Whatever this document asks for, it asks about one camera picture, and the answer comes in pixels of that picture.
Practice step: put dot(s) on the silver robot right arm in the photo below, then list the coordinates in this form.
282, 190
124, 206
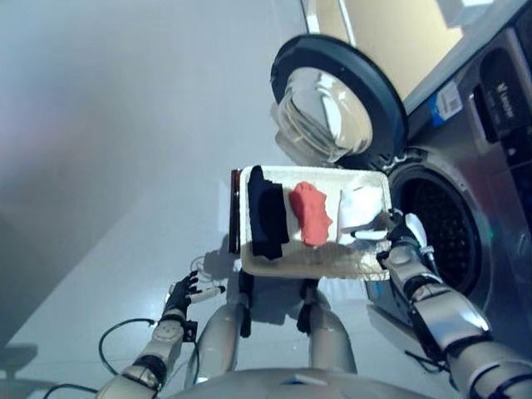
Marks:
449, 316

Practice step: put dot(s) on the silver robot right leg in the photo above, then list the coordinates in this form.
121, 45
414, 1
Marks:
332, 336

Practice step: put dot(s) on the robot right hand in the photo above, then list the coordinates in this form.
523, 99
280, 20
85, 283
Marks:
405, 232

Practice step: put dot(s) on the white garment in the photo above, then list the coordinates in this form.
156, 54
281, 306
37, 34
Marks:
359, 208

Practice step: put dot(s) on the red garment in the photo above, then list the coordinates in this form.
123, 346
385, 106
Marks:
311, 216

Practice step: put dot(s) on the silver robot torso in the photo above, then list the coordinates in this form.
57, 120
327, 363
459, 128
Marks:
291, 384

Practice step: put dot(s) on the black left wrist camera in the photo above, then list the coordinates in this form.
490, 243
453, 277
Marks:
191, 330

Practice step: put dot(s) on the black garment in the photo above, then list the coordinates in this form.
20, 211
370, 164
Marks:
268, 220

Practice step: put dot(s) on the round glass washer door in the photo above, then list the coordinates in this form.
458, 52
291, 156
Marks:
374, 83

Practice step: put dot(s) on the dark brown wooden stool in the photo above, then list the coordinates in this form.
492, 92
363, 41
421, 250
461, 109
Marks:
234, 208

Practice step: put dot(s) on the white woven tray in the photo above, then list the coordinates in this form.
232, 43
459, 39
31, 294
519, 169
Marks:
316, 262

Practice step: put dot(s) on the blue washer sticker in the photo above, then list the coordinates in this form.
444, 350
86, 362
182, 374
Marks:
446, 101

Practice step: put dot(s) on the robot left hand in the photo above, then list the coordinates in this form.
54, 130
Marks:
178, 297

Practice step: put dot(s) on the grey front-load washing machine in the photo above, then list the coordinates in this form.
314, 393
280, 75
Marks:
490, 187

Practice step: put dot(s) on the silver robot leg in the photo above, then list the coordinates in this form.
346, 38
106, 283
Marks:
332, 336
220, 332

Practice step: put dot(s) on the silver robot left leg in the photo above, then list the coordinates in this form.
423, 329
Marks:
220, 332

